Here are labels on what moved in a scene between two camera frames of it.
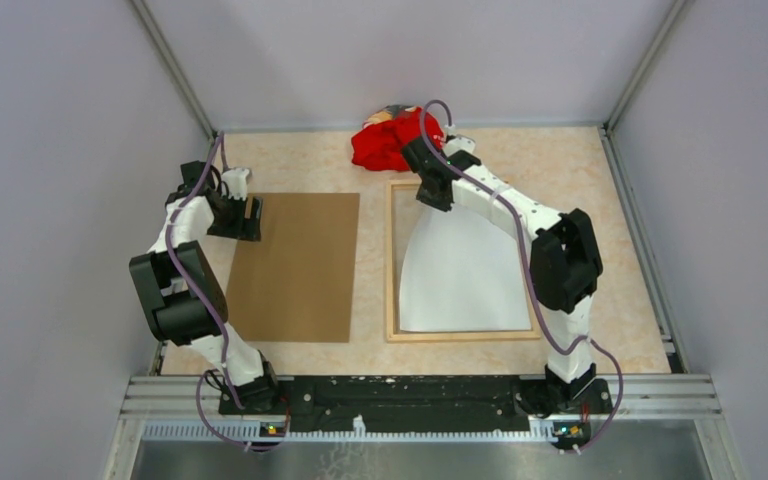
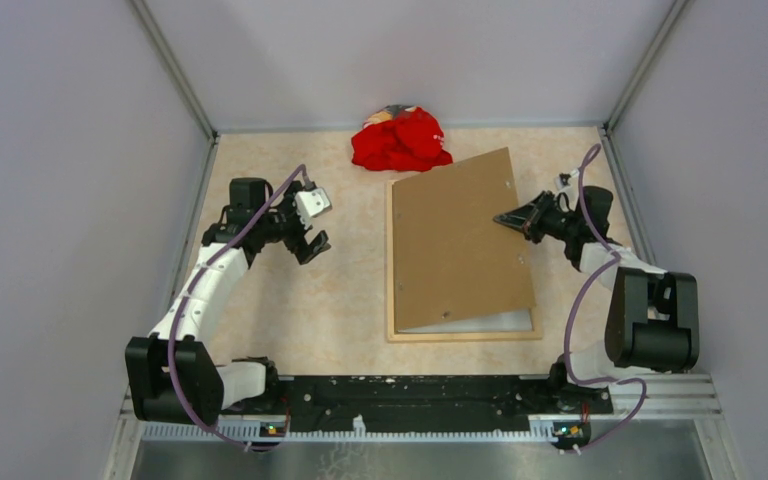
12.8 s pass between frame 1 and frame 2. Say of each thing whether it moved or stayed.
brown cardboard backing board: moved
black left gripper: moved
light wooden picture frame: stayed
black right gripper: moved
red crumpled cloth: stayed
